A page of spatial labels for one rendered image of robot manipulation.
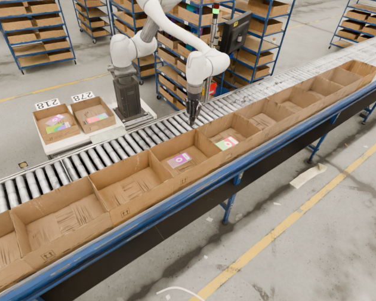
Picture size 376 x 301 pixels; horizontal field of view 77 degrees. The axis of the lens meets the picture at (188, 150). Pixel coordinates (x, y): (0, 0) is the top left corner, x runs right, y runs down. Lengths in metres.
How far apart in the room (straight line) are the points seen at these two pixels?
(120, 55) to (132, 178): 0.98
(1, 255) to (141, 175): 0.81
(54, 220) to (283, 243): 1.92
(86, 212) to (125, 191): 0.25
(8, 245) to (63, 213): 0.28
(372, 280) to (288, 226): 0.74
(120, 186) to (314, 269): 1.80
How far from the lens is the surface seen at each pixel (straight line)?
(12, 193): 2.00
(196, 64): 1.27
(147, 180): 1.58
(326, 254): 2.65
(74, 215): 1.53
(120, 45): 2.04
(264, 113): 2.27
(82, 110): 2.53
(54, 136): 2.22
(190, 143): 1.76
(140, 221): 1.39
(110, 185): 1.59
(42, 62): 5.36
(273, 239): 2.51
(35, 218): 1.59
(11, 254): 1.55
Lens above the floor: 2.11
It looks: 44 degrees down
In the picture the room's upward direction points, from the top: 3 degrees clockwise
